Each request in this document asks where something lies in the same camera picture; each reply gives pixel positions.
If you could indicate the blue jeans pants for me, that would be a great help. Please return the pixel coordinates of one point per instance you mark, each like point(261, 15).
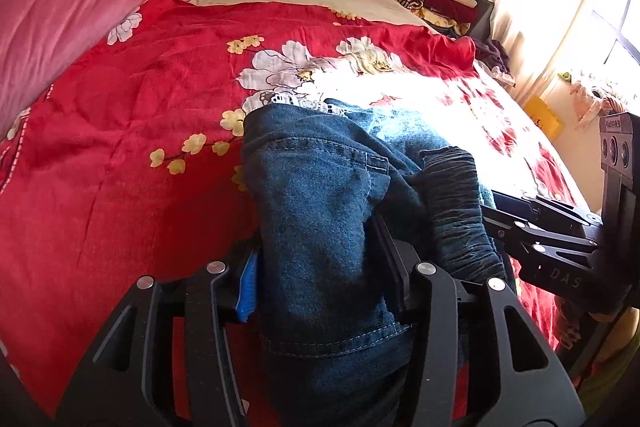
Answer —
point(310, 217)

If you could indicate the pink quilt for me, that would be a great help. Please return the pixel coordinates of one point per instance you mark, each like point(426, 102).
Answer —
point(75, 7)

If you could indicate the purple cloth with white ruffle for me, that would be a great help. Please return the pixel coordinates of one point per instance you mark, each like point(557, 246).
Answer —
point(492, 57)

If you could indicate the pink and white ruffled cloth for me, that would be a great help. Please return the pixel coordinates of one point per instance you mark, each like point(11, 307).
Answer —
point(592, 99)

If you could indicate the yellow box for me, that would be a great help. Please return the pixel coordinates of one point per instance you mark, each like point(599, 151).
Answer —
point(542, 114)

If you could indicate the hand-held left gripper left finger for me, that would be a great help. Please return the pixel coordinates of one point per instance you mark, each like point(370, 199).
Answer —
point(247, 287)

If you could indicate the red floral blanket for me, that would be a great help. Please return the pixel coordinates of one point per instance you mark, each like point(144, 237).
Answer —
point(125, 107)

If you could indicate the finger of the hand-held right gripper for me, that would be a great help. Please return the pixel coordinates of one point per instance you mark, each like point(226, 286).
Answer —
point(540, 249)
point(550, 209)

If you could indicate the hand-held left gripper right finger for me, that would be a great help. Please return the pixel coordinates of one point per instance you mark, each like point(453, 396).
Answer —
point(395, 277)

